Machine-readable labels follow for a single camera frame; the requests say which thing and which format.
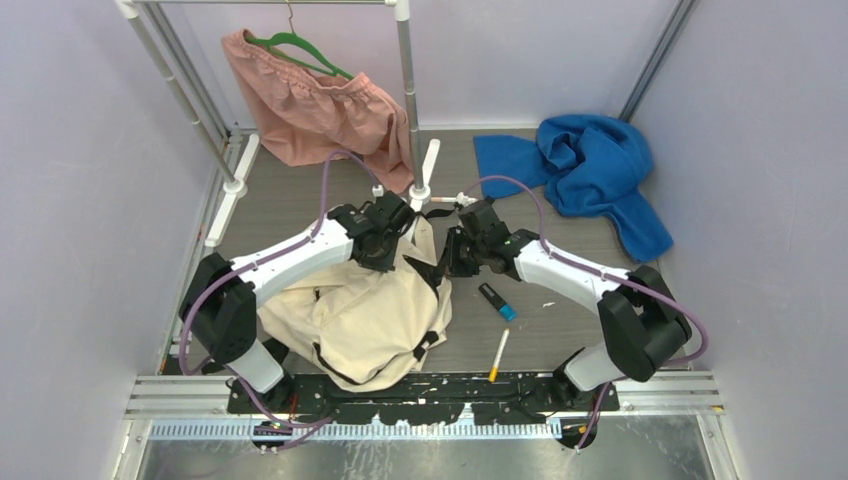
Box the cream canvas backpack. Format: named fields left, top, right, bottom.
left=258, top=220, right=452, bottom=393

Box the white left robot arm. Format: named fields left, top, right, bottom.
left=179, top=192, right=418, bottom=413

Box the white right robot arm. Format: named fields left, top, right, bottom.
left=443, top=194, right=692, bottom=411

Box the black blue highlighter marker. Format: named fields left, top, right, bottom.
left=478, top=283, right=517, bottom=322

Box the white yellow pen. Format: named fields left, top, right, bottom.
left=487, top=328, right=510, bottom=383

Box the blue cloth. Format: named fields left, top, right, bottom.
left=473, top=114, right=674, bottom=263

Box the pink garment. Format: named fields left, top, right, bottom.
left=221, top=29, right=414, bottom=193

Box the metal clothes rack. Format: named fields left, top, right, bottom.
left=116, top=1, right=440, bottom=248

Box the green clothes hanger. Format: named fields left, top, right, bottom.
left=244, top=1, right=354, bottom=80

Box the metal corner pole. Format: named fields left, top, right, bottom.
left=619, top=0, right=699, bottom=122

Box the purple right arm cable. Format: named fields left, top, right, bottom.
left=463, top=174, right=710, bottom=455

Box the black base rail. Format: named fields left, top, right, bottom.
left=259, top=372, right=601, bottom=426

